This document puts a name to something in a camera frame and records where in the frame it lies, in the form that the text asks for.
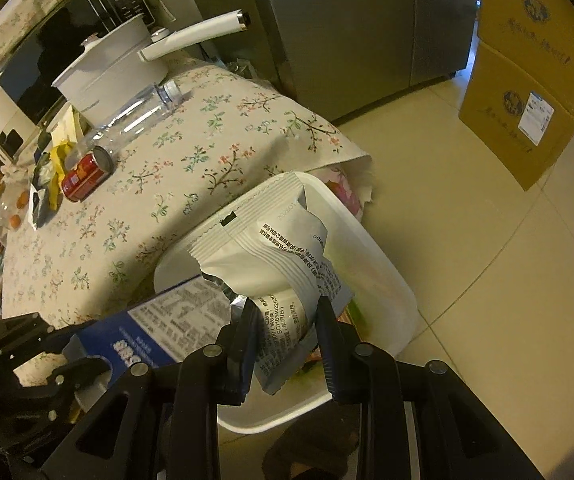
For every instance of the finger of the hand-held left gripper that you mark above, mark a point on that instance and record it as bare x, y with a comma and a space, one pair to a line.
17, 335
77, 372

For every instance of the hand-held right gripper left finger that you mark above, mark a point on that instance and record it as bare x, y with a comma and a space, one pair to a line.
242, 355

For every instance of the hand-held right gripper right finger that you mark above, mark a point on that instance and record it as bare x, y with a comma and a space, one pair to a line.
332, 355

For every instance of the blue box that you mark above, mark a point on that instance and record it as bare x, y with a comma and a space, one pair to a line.
167, 320

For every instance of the white trash bin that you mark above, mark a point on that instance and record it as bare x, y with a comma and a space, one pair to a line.
387, 290

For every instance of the white snack bag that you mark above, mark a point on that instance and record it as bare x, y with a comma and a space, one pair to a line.
267, 250

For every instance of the small orange fruit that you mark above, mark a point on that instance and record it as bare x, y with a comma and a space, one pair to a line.
22, 200
15, 221

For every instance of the glass jar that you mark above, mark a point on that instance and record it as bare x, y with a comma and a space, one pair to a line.
9, 207

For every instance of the crumpled dark wrapper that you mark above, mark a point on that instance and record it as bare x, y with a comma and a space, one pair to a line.
39, 205

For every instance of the red drink can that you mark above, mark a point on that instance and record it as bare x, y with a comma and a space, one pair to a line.
82, 177

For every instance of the yellow wrapper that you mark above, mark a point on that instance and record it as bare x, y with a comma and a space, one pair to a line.
62, 155

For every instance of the floral tablecloth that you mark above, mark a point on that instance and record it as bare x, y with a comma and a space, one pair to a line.
167, 185

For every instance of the clear snack packet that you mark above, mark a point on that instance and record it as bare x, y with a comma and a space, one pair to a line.
67, 125

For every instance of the clear plastic bottle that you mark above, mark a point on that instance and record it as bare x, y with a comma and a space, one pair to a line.
132, 115

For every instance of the white electric cooking pot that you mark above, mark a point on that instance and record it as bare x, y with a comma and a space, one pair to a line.
102, 80

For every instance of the cardboard box with white label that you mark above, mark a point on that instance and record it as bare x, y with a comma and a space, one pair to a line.
497, 125

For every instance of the black microwave oven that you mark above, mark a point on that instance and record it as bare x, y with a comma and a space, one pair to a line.
67, 45

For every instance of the floral pillow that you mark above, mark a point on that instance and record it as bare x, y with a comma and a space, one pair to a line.
12, 20

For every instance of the grey refrigerator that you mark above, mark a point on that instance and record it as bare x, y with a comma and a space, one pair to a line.
357, 25

